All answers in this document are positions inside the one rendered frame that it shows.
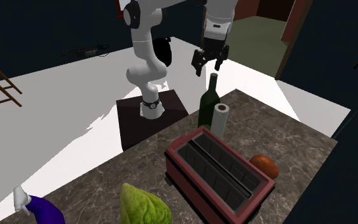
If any dark green wine bottle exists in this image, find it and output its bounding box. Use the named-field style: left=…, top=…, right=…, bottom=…
left=197, top=73, right=221, bottom=131

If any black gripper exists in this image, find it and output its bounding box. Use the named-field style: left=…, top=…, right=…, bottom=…
left=191, top=37, right=230, bottom=78

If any green lettuce head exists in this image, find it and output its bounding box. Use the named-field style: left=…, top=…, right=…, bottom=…
left=120, top=182, right=173, bottom=224

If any purple spray bottle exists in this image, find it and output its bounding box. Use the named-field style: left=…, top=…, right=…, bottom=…
left=13, top=185, right=66, bottom=224

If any white paper towel roll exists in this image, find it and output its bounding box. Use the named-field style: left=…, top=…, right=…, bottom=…
left=210, top=103, right=230, bottom=141

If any dark robot stand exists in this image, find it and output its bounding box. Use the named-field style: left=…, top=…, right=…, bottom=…
left=115, top=89, right=189, bottom=152

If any brown bread loaf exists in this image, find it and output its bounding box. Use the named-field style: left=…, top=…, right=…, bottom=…
left=248, top=155, right=280, bottom=180

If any red toaster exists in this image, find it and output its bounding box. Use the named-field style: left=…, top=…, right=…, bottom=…
left=164, top=125, right=276, bottom=224

